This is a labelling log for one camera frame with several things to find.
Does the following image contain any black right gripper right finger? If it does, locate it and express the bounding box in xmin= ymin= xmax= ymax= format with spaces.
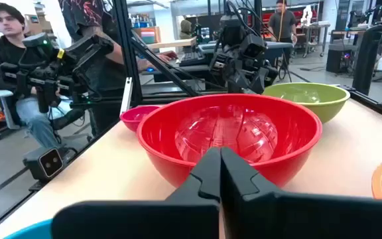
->
xmin=220 ymin=147 xmax=382 ymax=239

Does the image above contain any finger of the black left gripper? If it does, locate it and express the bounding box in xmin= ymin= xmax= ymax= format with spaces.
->
xmin=255 ymin=64 xmax=280 ymax=88
xmin=227 ymin=68 xmax=265 ymax=96

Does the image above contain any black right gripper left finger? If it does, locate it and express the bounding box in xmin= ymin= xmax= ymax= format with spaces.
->
xmin=51 ymin=147 xmax=222 ymax=239

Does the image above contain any green plastic bowl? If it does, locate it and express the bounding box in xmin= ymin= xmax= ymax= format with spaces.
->
xmin=263 ymin=82 xmax=351 ymax=124

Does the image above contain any blue plastic bowl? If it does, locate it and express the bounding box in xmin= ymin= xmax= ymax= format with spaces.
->
xmin=3 ymin=218 xmax=53 ymax=239

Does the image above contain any stack of nested coloured bowls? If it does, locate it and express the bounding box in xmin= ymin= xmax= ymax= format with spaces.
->
xmin=136 ymin=93 xmax=323 ymax=189

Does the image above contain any black keyboard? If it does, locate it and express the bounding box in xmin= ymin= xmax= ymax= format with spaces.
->
xmin=178 ymin=50 xmax=209 ymax=67

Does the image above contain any distant standing person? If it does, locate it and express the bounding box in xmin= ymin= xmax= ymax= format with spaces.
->
xmin=268 ymin=0 xmax=298 ymax=69

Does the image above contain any wooden desk top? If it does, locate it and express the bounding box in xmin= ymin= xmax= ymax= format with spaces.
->
xmin=147 ymin=37 xmax=198 ymax=50

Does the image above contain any metal workshop table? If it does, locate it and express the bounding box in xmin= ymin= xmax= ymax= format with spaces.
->
xmin=300 ymin=20 xmax=332 ymax=59

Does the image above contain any black computer tower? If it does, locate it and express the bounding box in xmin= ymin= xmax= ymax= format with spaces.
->
xmin=326 ymin=44 xmax=356 ymax=74

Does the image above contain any black chair back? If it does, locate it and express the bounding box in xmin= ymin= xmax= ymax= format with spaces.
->
xmin=351 ymin=25 xmax=382 ymax=96

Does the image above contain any small pink plastic bowl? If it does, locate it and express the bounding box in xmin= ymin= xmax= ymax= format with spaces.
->
xmin=119 ymin=105 xmax=161 ymax=133

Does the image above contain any grey office chair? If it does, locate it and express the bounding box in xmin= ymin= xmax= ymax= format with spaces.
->
xmin=0 ymin=88 xmax=25 ymax=141

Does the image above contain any seated person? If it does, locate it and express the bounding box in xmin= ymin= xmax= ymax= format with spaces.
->
xmin=0 ymin=2 xmax=79 ymax=149

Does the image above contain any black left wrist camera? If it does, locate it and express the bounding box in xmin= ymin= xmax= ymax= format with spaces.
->
xmin=243 ymin=33 xmax=267 ymax=59

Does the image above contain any black aluminium table frame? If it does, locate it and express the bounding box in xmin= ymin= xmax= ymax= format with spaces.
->
xmin=0 ymin=0 xmax=382 ymax=238

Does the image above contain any white flat bracket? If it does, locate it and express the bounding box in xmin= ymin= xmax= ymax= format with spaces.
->
xmin=119 ymin=77 xmax=134 ymax=116

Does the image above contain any black table-level camera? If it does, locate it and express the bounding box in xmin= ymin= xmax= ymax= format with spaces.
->
xmin=23 ymin=147 xmax=65 ymax=183

